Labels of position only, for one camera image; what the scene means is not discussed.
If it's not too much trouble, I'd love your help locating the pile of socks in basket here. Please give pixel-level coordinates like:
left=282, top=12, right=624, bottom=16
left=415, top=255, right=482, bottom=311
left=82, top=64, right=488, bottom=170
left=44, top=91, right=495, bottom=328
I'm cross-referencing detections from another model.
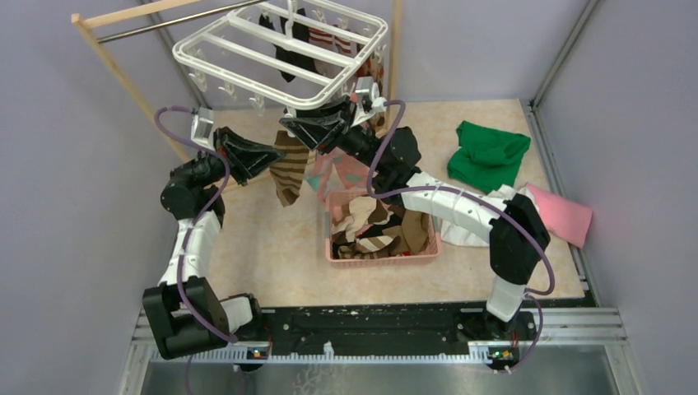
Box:
left=330, top=193, right=435, bottom=261

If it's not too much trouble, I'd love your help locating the pink plastic basket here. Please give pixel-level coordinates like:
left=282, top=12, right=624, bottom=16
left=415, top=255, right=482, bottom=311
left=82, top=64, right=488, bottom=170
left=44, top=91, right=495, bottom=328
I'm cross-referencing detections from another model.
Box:
left=325, top=187, right=444, bottom=269

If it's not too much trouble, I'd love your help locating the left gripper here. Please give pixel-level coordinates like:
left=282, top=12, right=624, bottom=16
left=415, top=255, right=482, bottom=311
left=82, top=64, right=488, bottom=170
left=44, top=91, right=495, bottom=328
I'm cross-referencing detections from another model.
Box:
left=169, top=126, right=285, bottom=188

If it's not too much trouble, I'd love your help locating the wooden clothes rack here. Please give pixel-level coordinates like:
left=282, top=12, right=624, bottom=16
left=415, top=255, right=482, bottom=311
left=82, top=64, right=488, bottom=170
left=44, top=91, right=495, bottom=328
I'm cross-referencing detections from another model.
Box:
left=70, top=0, right=405, bottom=193

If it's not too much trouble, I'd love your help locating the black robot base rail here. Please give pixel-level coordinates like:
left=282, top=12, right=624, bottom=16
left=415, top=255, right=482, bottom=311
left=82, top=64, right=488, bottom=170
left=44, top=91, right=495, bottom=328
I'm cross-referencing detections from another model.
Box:
left=136, top=302, right=628, bottom=374

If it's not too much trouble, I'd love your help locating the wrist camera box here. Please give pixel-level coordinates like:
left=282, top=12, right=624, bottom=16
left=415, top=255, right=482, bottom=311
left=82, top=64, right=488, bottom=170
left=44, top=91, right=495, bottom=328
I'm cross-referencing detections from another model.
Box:
left=190, top=107, right=215, bottom=151
left=351, top=77, right=387, bottom=115

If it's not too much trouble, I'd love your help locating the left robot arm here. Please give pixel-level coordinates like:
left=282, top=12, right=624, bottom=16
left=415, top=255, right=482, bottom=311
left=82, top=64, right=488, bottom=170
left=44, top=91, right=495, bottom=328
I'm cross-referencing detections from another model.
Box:
left=142, top=127, right=285, bottom=360

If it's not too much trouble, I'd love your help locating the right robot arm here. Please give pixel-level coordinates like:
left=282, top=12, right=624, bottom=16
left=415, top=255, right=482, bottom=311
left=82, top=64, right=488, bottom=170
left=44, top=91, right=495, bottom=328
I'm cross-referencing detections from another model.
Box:
left=280, top=97, right=551, bottom=339

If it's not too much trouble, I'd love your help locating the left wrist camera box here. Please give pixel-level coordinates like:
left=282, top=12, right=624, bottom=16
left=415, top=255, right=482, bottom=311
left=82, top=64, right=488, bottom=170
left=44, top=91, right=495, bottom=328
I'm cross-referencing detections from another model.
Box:
left=190, top=107, right=215, bottom=151

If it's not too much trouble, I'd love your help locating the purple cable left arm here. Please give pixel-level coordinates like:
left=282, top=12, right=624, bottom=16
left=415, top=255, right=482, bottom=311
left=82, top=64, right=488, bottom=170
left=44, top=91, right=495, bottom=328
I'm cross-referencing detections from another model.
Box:
left=153, top=105, right=241, bottom=395

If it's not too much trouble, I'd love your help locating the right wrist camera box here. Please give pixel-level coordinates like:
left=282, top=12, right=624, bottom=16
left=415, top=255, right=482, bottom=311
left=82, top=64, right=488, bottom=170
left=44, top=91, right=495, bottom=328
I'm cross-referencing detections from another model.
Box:
left=351, top=77, right=387, bottom=115

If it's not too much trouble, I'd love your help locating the pink cloth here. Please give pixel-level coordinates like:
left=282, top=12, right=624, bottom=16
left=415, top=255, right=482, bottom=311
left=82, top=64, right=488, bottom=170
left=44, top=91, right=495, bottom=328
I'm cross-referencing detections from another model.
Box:
left=526, top=184, right=593, bottom=249

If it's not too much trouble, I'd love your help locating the brown striped sock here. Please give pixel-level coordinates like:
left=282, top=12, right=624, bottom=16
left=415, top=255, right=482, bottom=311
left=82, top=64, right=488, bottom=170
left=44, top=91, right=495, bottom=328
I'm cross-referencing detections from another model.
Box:
left=269, top=131, right=309, bottom=207

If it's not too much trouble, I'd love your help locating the white cloth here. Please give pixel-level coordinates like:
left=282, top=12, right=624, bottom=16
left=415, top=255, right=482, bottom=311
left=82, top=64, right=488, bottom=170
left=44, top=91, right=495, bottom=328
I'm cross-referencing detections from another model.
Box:
left=440, top=185, right=540, bottom=248

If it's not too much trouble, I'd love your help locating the orange brown argyle sock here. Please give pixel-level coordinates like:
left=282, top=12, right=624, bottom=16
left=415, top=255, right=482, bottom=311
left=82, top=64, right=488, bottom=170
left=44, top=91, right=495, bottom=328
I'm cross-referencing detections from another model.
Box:
left=357, top=52, right=384, bottom=96

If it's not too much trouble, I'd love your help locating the white plastic clip hanger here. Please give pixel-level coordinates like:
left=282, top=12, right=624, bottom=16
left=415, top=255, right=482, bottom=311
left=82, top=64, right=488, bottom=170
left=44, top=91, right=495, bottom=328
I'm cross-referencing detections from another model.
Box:
left=189, top=1, right=361, bottom=109

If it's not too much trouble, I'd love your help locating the black hanging sock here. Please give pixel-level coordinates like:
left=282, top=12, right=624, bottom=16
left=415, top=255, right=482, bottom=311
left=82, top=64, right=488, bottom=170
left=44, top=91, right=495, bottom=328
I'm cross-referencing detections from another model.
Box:
left=258, top=7, right=320, bottom=84

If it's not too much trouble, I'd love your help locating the green shirt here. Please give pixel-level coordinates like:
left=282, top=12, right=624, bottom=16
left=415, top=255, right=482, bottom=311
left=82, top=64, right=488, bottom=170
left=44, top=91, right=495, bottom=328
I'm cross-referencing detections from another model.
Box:
left=446, top=121, right=532, bottom=193

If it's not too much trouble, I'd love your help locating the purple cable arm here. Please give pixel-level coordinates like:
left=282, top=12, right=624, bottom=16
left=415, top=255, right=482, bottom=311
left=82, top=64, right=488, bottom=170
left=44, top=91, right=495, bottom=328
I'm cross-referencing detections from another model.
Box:
left=366, top=99, right=557, bottom=374
left=153, top=105, right=241, bottom=395

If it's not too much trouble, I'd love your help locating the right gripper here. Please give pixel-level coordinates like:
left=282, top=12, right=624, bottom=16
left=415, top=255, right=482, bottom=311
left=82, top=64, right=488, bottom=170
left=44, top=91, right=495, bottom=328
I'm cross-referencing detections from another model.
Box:
left=279, top=97, right=386, bottom=174

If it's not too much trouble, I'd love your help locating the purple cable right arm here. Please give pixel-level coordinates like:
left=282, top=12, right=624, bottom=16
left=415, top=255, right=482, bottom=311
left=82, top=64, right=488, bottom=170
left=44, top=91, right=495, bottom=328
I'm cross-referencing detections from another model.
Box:
left=366, top=99, right=557, bottom=374

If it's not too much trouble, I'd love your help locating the pink sock with teal spots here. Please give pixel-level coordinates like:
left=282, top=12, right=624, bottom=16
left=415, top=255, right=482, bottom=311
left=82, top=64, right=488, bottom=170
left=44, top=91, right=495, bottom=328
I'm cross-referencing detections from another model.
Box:
left=331, top=148, right=369, bottom=189

